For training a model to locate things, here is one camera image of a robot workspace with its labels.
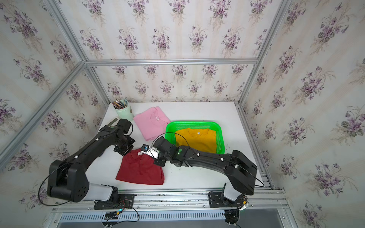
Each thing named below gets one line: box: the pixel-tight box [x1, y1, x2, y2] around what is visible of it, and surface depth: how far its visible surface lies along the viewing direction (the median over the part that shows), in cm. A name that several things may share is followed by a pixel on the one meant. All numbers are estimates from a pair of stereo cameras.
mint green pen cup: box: [113, 99, 135, 122], surface depth 103 cm
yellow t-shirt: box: [174, 128, 217, 154], surface depth 97 cm
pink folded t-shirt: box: [133, 106, 172, 142], surface depth 108 cm
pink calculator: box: [102, 116, 121, 127], surface depth 106 cm
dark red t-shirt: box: [115, 149, 165, 185], surface depth 81 cm
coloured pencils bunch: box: [111, 97, 129, 110], surface depth 103 cm
